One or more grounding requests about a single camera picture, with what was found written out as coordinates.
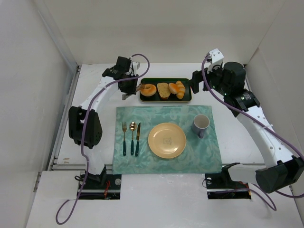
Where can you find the teal patterned placemat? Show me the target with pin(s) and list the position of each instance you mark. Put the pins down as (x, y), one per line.
(199, 156)

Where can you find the gold spoon green handle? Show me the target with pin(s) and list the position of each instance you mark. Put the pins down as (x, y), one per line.
(132, 128)

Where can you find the gold fork green handle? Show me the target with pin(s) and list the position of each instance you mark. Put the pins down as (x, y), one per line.
(124, 129)

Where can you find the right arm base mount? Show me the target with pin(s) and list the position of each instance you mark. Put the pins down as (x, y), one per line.
(220, 187)

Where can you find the round orange bun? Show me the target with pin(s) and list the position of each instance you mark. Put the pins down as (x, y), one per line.
(173, 88)

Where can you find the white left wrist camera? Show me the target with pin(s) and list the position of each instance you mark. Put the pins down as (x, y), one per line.
(134, 67)

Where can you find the yellow round plate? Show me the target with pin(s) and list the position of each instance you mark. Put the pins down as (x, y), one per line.
(167, 140)

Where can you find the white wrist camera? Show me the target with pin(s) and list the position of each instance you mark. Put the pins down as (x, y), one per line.
(215, 58)
(134, 67)

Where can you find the purple mug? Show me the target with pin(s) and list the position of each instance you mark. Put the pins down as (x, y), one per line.
(200, 124)

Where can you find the orange bagel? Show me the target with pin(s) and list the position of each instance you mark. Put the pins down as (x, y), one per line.
(148, 90)

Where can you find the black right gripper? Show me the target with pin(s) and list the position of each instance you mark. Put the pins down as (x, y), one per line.
(195, 79)

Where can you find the seeded bread slice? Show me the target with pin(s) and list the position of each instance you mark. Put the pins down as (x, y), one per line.
(163, 90)

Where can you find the striped long bread roll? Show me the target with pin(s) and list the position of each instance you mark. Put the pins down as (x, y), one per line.
(181, 90)

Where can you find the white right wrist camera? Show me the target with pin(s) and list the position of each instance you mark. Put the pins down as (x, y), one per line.
(215, 58)

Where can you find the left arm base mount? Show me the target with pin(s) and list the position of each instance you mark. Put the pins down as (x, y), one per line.
(110, 190)

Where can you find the gold knife green handle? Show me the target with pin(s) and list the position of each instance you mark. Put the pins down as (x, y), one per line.
(137, 138)

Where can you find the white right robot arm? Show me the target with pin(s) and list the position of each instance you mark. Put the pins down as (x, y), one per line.
(281, 168)

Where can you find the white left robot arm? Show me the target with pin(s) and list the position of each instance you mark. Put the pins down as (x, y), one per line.
(84, 126)

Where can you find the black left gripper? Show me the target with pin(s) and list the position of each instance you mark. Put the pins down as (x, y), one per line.
(129, 86)

